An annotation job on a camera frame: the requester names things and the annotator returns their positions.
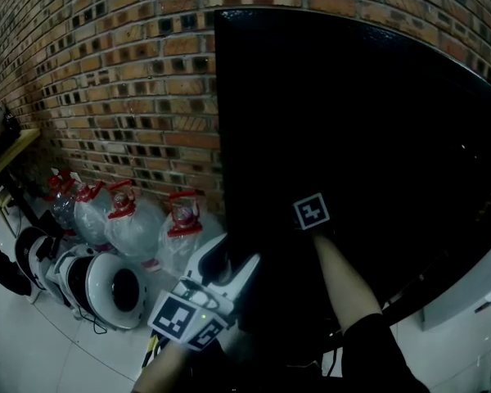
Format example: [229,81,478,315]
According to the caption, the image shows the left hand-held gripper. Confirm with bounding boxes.
[147,233,262,351]

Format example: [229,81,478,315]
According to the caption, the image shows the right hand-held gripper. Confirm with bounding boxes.
[290,192,336,237]

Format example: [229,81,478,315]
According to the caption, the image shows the black refrigerator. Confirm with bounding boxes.
[213,8,491,343]

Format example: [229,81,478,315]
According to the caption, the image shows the person's right forearm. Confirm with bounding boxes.
[313,233,384,336]

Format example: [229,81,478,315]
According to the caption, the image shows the person's left forearm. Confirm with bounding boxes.
[133,341,194,393]

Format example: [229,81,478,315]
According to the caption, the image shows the white round fan heaters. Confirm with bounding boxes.
[51,246,149,331]

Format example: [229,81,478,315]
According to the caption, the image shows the crumpled clear water jug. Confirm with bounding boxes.
[43,169,79,237]

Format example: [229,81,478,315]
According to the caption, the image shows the person's black clothing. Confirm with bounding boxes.
[130,311,431,393]

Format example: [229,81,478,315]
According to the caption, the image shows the white round balance scooter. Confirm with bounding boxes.
[14,226,65,299]

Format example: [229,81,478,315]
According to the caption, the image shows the wooden stool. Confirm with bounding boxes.
[0,180,14,237]

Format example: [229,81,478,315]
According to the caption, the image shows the yellow wooden table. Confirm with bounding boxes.
[0,128,42,229]

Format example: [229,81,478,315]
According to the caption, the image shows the clear water jug red handle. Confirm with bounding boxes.
[157,191,227,277]
[72,180,115,250]
[104,179,167,273]

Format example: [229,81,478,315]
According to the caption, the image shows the thin black scooter cable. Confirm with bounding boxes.
[77,305,109,336]

